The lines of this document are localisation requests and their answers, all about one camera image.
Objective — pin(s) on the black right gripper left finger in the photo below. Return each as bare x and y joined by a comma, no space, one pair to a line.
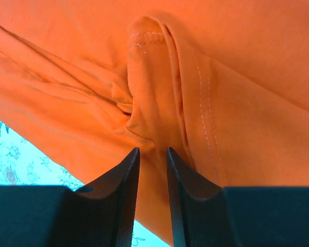
100,213

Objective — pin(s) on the orange t shirt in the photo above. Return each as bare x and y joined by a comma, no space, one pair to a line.
224,83

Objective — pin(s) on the floral patterned table mat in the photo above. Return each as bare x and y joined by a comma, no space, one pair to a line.
22,164

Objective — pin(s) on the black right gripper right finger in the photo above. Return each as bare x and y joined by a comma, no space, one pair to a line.
204,214

